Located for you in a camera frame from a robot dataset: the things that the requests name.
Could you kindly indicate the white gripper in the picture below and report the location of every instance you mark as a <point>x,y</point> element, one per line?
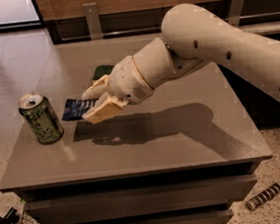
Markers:
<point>126,81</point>

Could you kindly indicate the blue rxbar blueberry wrapper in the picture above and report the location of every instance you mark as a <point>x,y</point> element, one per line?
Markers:
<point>75,109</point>

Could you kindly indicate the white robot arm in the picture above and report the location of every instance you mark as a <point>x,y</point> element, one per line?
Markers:
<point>192,37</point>

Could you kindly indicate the green soda can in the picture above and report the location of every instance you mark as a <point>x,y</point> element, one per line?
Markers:
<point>38,113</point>

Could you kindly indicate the green and yellow sponge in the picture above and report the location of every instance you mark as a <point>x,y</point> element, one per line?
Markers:
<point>102,70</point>

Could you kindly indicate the grey drawer cabinet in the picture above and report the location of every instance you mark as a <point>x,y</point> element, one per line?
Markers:
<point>191,129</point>

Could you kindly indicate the upper grey drawer front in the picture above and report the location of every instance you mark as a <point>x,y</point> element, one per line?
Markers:
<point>140,201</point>

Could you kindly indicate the left metal wall bracket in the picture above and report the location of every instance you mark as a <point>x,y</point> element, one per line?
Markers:
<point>93,20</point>

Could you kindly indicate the metal wall bracket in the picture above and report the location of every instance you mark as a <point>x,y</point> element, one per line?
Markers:
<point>93,20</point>
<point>234,12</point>

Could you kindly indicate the horizontal metal rail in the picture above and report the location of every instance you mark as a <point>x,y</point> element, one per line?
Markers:
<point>244,21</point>

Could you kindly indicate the right metal wall bracket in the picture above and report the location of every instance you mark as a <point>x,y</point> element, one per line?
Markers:
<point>234,12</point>

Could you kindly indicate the striped black white handle tool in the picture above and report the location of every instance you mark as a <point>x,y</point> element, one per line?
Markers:
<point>263,197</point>

